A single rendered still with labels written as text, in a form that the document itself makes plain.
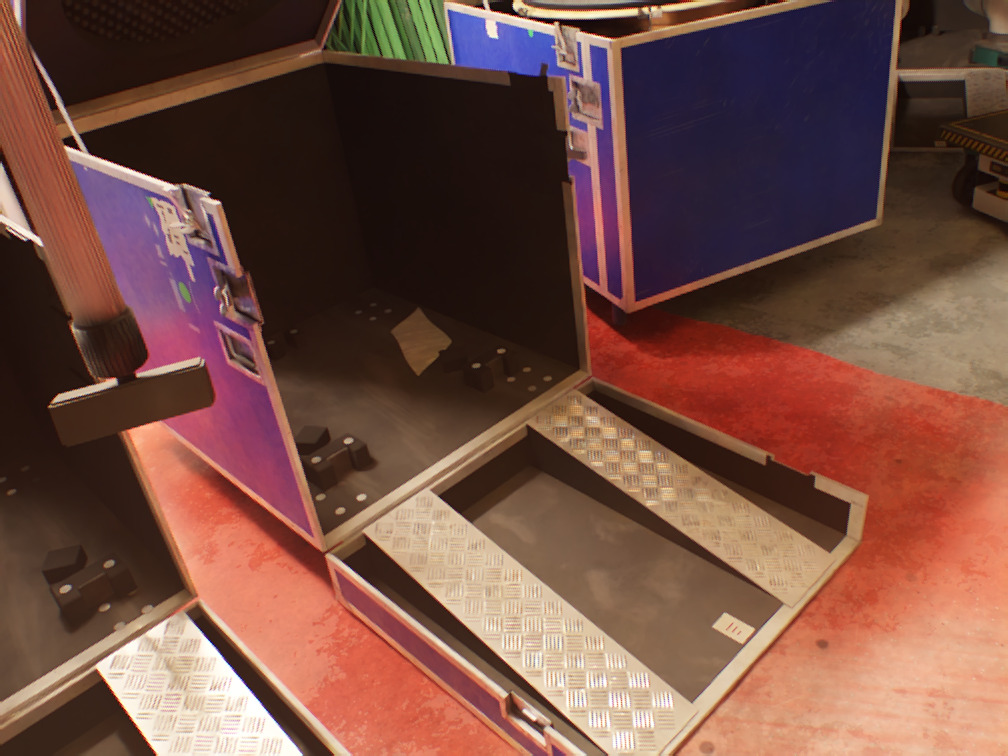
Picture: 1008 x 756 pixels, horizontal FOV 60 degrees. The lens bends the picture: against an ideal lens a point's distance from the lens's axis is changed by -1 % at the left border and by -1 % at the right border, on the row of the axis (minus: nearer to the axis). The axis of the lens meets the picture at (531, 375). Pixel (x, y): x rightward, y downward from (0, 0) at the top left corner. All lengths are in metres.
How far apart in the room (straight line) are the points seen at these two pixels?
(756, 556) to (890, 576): 0.28
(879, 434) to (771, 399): 0.31
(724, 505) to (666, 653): 0.42
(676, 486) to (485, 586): 0.53
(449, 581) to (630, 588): 0.39
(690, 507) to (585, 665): 0.49
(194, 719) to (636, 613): 0.88
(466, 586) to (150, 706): 0.63
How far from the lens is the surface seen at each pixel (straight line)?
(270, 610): 2.15
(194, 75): 2.67
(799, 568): 2.02
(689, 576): 2.00
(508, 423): 2.23
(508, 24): 2.98
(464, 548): 1.95
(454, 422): 2.26
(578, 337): 2.35
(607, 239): 2.69
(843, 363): 2.77
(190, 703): 1.85
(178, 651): 1.92
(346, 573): 1.94
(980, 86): 5.11
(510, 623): 1.83
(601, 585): 1.98
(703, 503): 2.09
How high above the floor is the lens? 1.43
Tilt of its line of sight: 31 degrees down
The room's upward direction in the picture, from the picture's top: 7 degrees counter-clockwise
